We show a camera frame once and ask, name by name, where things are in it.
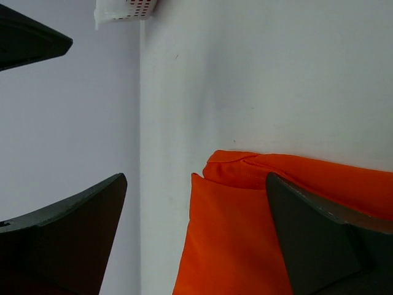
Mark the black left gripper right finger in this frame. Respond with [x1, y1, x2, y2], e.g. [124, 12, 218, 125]
[265, 173, 392, 294]

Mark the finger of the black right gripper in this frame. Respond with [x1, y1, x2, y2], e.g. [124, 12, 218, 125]
[0, 5, 73, 71]

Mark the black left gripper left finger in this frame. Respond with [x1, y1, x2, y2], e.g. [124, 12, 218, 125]
[1, 173, 127, 294]

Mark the orange t shirt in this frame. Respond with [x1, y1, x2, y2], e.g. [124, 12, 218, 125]
[173, 151, 392, 294]

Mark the white plastic laundry basket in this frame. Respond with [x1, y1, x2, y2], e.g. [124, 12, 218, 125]
[94, 0, 158, 30]

